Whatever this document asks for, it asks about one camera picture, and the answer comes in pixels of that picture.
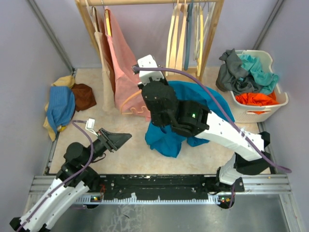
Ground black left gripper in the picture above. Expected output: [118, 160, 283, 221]
[82, 128, 132, 166]

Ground orange hanger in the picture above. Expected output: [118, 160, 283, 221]
[120, 90, 150, 117]

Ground blue t-shirt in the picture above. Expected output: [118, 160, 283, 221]
[145, 81, 227, 158]

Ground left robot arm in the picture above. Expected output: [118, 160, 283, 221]
[10, 128, 132, 232]

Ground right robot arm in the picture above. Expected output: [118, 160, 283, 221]
[141, 81, 270, 191]

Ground beige hanging t-shirt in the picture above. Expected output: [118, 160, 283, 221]
[90, 6, 115, 112]

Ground pink hanging t-shirt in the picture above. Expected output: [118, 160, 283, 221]
[106, 9, 151, 121]

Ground brown shirt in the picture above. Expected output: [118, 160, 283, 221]
[71, 84, 97, 112]

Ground light blue ribbed shirt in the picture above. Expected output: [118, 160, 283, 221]
[46, 86, 75, 133]

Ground yellow shirt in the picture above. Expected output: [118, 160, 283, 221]
[43, 75, 75, 142]

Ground cream wooden hanger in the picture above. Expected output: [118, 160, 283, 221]
[166, 1, 181, 69]

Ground light wooden hanger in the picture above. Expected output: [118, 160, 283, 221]
[175, 1, 188, 70]

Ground yellow hanger holding pink shirt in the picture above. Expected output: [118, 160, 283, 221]
[101, 0, 112, 37]

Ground white hanger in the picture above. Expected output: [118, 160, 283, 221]
[193, 2, 215, 61]

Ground grey shirt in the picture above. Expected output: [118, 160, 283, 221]
[216, 49, 262, 95]

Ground orange shirt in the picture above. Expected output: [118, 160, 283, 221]
[235, 92, 280, 106]

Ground blue hanger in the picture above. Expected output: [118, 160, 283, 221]
[184, 0, 194, 71]

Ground teal shirt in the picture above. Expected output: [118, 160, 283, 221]
[239, 54, 280, 95]

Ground white laundry basket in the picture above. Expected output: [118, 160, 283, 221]
[224, 50, 289, 123]

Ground wooden clothes rack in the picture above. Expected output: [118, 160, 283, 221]
[75, 0, 224, 81]

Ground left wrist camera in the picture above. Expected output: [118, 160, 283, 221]
[85, 118, 98, 136]

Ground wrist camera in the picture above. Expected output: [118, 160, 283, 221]
[132, 55, 168, 89]
[85, 118, 98, 136]

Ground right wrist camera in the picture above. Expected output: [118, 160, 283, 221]
[132, 55, 168, 89]

